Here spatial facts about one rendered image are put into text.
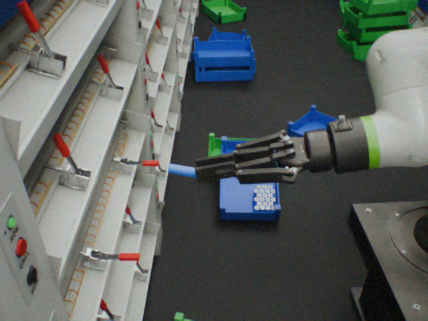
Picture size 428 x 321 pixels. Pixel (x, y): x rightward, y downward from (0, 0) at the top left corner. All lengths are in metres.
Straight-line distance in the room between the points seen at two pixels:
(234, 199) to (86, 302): 0.90
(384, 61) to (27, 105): 0.56
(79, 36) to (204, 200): 1.03
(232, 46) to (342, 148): 1.81
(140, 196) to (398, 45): 0.75
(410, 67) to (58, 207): 0.59
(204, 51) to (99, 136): 1.75
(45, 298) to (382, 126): 0.56
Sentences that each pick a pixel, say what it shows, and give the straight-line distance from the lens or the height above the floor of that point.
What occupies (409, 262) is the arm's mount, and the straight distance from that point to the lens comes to 1.07.
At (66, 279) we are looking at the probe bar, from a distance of 0.80.
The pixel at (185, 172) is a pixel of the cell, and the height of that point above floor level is 0.59.
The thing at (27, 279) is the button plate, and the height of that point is 0.73.
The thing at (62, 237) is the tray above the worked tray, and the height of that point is 0.66.
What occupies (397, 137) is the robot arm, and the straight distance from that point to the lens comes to 0.79.
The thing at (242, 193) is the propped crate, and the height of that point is 0.04.
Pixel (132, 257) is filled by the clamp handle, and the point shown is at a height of 0.50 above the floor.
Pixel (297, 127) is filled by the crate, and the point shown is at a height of 0.02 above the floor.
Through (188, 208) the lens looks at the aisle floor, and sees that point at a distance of 1.61.
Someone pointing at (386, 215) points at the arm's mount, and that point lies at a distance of 1.17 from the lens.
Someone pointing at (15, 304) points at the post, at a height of 0.73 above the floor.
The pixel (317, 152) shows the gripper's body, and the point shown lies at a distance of 0.78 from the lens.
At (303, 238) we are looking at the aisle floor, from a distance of 1.54.
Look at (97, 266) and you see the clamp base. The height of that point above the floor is 0.48.
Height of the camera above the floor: 1.11
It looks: 37 degrees down
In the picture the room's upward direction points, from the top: straight up
